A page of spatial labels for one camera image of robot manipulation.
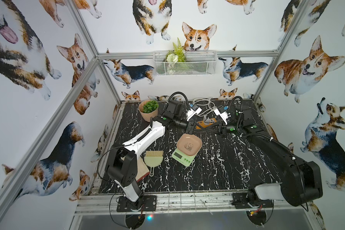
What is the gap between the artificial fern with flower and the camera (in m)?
0.81

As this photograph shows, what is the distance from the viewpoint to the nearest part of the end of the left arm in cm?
66

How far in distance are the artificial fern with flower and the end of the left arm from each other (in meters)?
0.34

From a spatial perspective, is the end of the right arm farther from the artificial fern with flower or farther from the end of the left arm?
the artificial fern with flower

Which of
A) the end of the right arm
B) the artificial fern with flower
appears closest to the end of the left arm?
the end of the right arm
